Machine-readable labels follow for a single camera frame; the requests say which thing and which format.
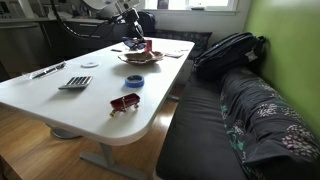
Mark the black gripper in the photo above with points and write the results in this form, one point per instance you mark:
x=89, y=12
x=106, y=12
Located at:
x=131, y=16

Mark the wooden plate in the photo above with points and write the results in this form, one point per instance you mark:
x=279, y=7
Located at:
x=141, y=58

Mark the navy blue backpack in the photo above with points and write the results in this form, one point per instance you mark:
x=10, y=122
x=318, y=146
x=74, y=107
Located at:
x=148, y=22

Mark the red can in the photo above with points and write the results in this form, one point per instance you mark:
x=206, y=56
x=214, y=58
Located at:
x=148, y=46

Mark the small dark flat item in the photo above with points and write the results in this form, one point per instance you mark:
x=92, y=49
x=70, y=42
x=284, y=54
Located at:
x=116, y=50

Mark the white paper card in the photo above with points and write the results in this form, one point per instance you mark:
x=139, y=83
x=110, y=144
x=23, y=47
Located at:
x=174, y=55

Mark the blue tape roll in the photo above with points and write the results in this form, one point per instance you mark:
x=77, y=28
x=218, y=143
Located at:
x=130, y=83

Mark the dark drawer cabinet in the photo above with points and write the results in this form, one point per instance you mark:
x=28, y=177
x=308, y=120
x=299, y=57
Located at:
x=83, y=41

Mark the white round disc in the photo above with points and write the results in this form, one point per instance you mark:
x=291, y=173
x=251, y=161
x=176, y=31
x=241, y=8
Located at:
x=90, y=64

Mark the red toy wagon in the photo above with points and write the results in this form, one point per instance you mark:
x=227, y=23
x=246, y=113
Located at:
x=124, y=101

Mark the grey calculator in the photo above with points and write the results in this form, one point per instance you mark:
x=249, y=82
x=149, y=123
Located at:
x=75, y=82

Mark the black backpack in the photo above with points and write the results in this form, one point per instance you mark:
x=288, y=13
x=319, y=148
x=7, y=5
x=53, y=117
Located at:
x=226, y=53

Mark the pen in clear case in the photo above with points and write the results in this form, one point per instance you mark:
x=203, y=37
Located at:
x=46, y=71

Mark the dark sofa seat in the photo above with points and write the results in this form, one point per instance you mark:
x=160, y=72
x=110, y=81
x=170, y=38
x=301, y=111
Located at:
x=196, y=133

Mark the stainless steel dishwasher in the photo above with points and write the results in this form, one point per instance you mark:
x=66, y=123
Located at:
x=18, y=46

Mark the white countertop appliance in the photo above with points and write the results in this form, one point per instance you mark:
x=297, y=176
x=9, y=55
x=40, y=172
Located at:
x=11, y=8

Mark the grey table leg foot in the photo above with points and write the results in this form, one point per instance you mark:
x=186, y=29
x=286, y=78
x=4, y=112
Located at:
x=108, y=160

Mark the dark floral blanket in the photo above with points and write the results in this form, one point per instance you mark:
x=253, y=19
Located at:
x=263, y=116

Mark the white window frame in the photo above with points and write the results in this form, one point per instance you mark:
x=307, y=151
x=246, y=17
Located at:
x=196, y=11

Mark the round grey pedestal base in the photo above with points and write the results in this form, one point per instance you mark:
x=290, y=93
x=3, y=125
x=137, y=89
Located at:
x=63, y=134

